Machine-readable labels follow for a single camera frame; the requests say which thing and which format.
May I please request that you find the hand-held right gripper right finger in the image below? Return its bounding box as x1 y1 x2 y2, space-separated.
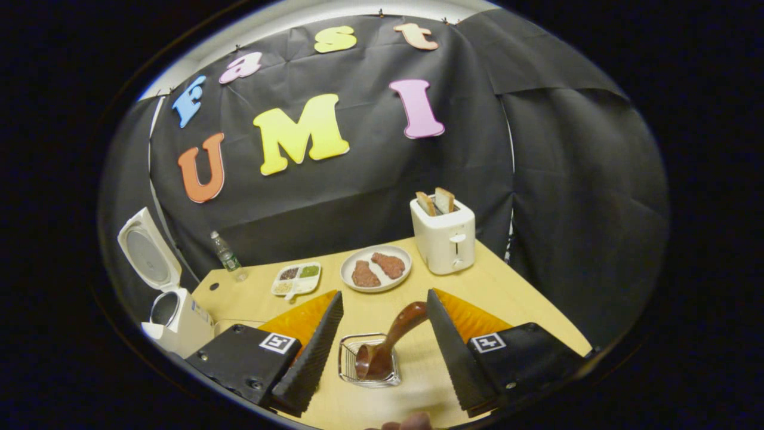
426 288 589 417

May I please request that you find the clear plastic water bottle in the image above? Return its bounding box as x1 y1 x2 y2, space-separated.
210 231 248 282

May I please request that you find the brown wooden spoon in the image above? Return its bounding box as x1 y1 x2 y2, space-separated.
355 302 429 381

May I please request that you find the white round plate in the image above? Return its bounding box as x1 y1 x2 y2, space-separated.
340 245 413 293

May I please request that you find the brown meat piece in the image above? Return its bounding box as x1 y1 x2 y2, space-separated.
371 252 406 280
352 260 381 288

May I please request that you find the white toaster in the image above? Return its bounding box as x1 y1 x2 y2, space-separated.
409 197 476 275

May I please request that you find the divided dish of grains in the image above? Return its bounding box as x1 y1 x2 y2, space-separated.
272 262 322 300

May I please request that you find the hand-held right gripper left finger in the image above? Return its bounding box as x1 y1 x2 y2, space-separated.
186 291 345 417

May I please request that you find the metal wire chopstick holder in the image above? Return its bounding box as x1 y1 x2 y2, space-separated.
338 333 402 388

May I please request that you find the white rice cooker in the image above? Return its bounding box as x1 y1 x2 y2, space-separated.
117 207 215 359

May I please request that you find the black backdrop cloth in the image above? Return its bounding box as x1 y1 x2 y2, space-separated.
98 9 670 350

